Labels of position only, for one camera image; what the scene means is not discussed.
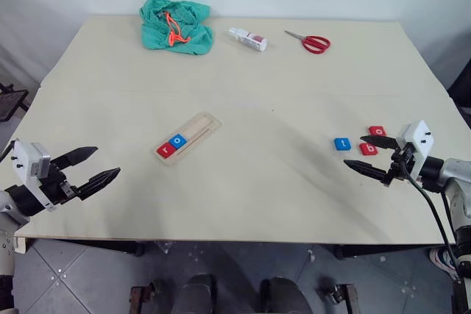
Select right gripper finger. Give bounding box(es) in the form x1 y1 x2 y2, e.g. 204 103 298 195
343 159 389 183
358 134 399 151

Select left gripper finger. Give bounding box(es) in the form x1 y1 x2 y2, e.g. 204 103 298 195
75 167 121 202
51 146 99 173

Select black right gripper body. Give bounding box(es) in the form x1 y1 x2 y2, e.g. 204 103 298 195
380 143 417 188

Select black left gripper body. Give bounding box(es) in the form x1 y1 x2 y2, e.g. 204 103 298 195
40 161 82 207

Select blue letter tile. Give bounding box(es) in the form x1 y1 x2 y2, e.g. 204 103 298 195
169 133 188 150
333 138 353 154

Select wooden letter tray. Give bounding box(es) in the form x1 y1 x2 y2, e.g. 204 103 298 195
152 111 224 167

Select black metal stand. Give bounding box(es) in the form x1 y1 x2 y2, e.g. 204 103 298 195
0 82 30 124

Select dark object beside table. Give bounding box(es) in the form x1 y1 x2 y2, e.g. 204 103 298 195
447 60 471 131

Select white striped sneaker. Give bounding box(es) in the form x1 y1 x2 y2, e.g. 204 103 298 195
428 247 459 278

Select green mesh cloth bag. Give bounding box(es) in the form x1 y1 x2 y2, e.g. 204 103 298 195
138 0 215 57

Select white spray bottle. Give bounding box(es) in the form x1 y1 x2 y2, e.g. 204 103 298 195
227 26 269 53

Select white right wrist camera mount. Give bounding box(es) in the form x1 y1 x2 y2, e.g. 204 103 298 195
395 120 436 182

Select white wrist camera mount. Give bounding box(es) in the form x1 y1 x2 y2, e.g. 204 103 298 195
395 120 436 182
10 138 58 213

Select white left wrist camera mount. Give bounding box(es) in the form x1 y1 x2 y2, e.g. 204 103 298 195
10 138 58 213

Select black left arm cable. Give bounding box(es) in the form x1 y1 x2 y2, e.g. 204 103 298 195
0 140 18 163

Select black table frame bar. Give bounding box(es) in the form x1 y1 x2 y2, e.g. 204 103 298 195
333 243 457 260

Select red handled scissors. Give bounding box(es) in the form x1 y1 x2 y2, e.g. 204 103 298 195
283 29 331 55

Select rusty metal base bracket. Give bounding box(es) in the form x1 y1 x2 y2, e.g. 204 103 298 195
318 282 360 314
130 280 166 314

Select orange bag cord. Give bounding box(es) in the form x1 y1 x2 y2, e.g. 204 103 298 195
164 11 193 48

